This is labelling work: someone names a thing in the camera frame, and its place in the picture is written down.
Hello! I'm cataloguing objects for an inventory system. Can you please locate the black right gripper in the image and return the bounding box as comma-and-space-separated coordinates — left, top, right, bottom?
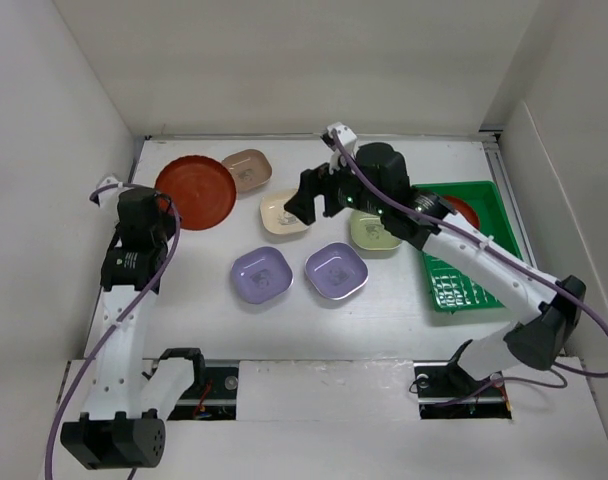
283, 148, 388, 225

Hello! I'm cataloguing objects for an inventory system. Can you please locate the cream square panda plate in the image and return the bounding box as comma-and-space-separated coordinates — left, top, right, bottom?
259, 189, 308, 236

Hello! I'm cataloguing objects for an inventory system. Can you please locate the brown square panda plate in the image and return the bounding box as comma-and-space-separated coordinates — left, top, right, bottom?
222, 149, 273, 194

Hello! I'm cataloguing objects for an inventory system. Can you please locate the green square panda plate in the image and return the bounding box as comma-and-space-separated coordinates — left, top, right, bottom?
349, 211, 401, 251

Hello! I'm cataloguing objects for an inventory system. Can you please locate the purple square panda plate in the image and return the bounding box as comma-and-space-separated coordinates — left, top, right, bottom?
304, 242, 369, 300

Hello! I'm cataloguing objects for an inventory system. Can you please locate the large red round plate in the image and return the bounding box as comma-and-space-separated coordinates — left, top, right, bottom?
155, 155, 237, 231

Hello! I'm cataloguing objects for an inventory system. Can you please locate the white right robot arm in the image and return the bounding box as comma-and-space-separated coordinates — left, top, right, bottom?
286, 142, 586, 394

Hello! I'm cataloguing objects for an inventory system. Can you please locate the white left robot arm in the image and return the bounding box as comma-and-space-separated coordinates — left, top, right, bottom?
45, 183, 207, 478

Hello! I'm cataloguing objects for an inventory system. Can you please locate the green plastic bin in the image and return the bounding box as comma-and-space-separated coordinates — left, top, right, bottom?
417, 181, 522, 313

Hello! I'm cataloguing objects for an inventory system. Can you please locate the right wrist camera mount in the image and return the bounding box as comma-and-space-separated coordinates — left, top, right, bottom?
321, 122, 357, 173

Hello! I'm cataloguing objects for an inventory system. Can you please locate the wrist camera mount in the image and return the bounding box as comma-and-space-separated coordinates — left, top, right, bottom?
321, 122, 357, 173
89, 175, 122, 208

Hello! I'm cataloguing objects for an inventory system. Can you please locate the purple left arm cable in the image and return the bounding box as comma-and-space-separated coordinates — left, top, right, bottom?
43, 182, 182, 480

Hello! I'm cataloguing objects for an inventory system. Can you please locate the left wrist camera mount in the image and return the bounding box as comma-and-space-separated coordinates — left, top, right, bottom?
89, 175, 122, 208

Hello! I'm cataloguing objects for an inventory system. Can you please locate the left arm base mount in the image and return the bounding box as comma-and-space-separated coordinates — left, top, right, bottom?
168, 362, 239, 421

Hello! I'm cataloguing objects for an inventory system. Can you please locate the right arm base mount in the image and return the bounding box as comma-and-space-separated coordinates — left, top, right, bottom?
409, 360, 512, 420

